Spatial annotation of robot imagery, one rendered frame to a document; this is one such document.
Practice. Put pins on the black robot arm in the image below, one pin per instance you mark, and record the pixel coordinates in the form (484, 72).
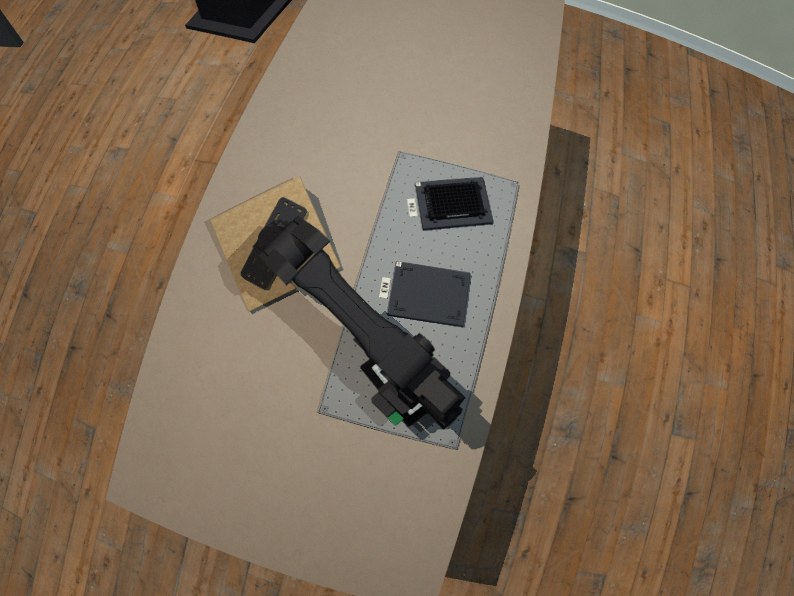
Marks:
(401, 357)

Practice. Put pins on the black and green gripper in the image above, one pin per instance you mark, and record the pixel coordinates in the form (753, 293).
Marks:
(390, 393)

